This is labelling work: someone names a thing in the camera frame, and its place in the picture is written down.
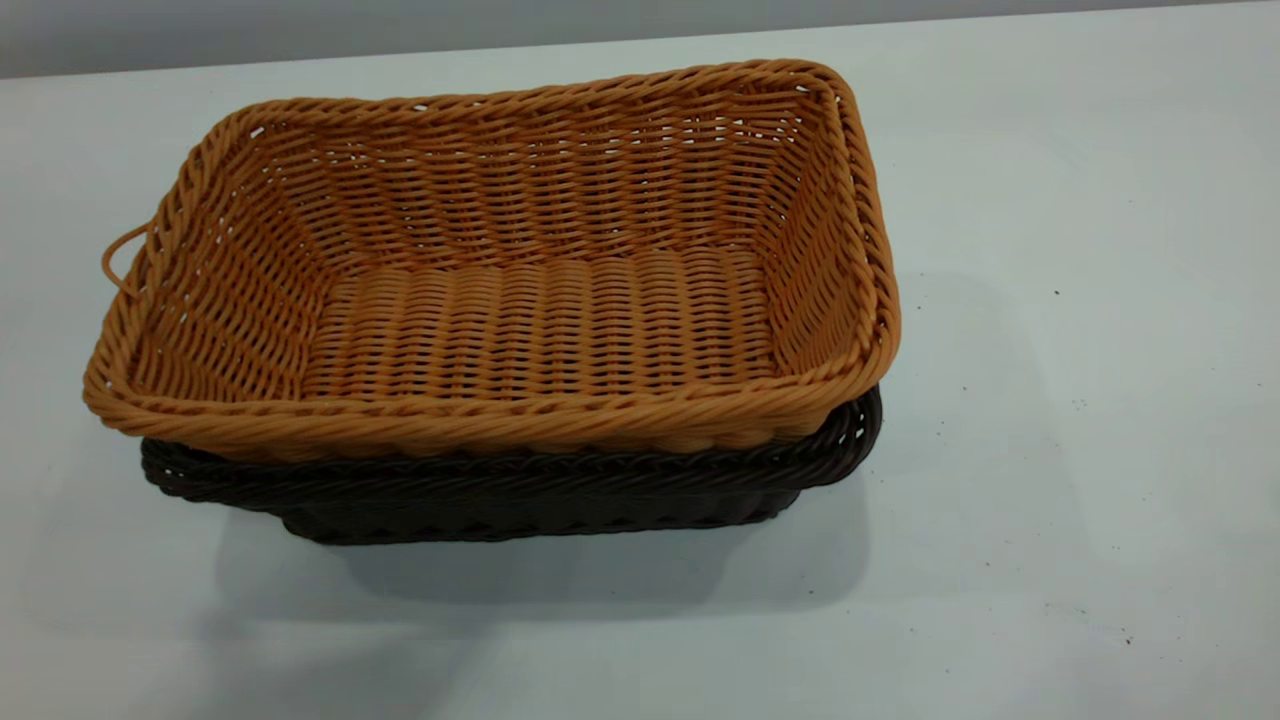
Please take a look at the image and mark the black woven basket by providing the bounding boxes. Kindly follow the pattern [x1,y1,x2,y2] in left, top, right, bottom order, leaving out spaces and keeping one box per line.
[140,385,884,546]

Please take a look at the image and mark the orange woven basket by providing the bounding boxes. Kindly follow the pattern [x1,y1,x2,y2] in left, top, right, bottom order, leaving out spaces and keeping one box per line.
[83,58,902,464]

